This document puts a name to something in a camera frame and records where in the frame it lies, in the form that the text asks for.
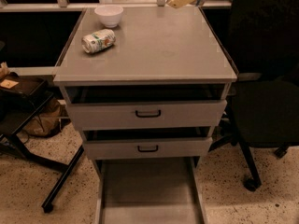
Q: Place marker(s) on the white green soda can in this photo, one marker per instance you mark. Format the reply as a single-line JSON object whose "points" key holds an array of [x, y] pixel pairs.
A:
{"points": [[98, 41]]}

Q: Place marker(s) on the grey drawer cabinet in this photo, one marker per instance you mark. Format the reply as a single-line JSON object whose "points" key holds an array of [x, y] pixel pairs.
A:
{"points": [[160, 54]]}

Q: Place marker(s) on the grey top drawer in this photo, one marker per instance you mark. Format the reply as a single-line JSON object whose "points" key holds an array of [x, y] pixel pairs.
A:
{"points": [[118, 116]]}

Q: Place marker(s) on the grey middle drawer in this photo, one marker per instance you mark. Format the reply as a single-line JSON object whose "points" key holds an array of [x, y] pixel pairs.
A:
{"points": [[122, 144]]}

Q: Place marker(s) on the grey open bottom drawer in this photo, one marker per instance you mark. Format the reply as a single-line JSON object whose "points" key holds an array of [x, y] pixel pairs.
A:
{"points": [[149, 191]]}

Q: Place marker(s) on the white bowl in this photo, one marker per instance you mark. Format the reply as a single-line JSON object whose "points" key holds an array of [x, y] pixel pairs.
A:
{"points": [[109, 15]]}

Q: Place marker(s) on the black office chair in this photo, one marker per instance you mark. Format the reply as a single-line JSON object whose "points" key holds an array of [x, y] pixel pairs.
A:
{"points": [[263, 41]]}

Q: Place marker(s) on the brown bag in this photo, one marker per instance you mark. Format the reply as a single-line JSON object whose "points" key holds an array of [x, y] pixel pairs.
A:
{"points": [[49, 122]]}

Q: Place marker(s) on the black side table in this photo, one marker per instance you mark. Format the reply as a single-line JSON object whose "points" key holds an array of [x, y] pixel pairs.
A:
{"points": [[18, 111]]}

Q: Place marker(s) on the black top drawer handle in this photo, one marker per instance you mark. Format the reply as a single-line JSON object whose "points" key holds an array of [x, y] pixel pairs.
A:
{"points": [[148, 114]]}

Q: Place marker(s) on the black drawer handle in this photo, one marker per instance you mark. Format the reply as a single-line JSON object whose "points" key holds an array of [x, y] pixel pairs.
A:
{"points": [[148, 114], [147, 149]]}

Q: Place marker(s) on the black middle drawer handle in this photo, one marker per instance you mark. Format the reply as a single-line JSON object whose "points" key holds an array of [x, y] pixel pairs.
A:
{"points": [[147, 149]]}

